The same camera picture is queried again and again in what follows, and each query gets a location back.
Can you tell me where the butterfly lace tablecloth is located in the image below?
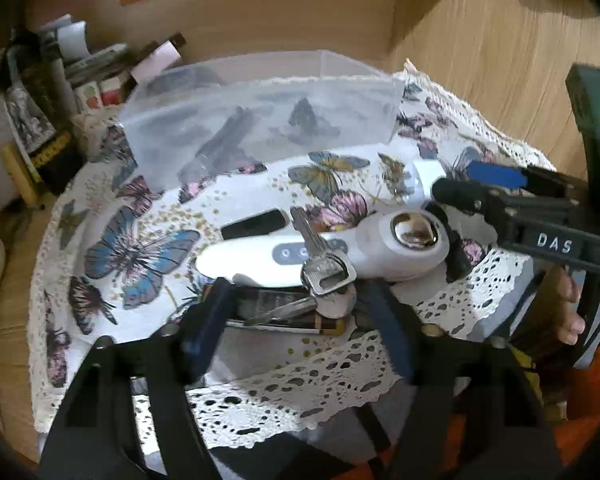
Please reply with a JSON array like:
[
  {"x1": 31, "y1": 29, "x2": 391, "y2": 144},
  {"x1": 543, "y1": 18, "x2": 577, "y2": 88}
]
[{"x1": 28, "y1": 65, "x2": 550, "y2": 448}]

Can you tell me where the small black flat stick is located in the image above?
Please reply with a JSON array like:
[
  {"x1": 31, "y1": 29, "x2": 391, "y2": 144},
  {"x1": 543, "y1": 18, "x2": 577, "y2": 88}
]
[{"x1": 220, "y1": 209, "x2": 288, "y2": 240}]

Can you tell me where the stack of papers and boxes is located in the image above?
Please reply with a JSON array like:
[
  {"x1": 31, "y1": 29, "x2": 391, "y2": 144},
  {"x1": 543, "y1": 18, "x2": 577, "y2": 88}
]
[{"x1": 38, "y1": 14, "x2": 187, "y2": 115}]

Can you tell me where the person's right hand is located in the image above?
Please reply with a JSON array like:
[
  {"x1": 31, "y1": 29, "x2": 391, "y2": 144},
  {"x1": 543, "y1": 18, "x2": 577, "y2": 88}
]
[{"x1": 552, "y1": 266, "x2": 585, "y2": 346}]

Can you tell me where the dark wine bottle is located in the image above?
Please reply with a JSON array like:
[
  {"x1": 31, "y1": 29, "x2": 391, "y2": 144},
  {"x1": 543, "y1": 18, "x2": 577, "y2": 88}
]
[{"x1": 6, "y1": 28, "x2": 84, "y2": 196}]

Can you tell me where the black gold cosmetic tube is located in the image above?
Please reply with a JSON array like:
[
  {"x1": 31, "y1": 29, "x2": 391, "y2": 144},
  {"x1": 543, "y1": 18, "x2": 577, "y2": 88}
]
[{"x1": 226, "y1": 286, "x2": 352, "y2": 336}]

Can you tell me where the silver key bunch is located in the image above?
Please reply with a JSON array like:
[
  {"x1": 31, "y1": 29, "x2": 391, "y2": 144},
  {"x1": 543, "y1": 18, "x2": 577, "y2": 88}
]
[{"x1": 245, "y1": 207, "x2": 356, "y2": 326}]

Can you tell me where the clear plastic storage box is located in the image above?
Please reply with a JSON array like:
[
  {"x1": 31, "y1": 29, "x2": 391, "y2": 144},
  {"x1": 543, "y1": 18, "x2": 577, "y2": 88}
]
[{"x1": 119, "y1": 50, "x2": 404, "y2": 192}]

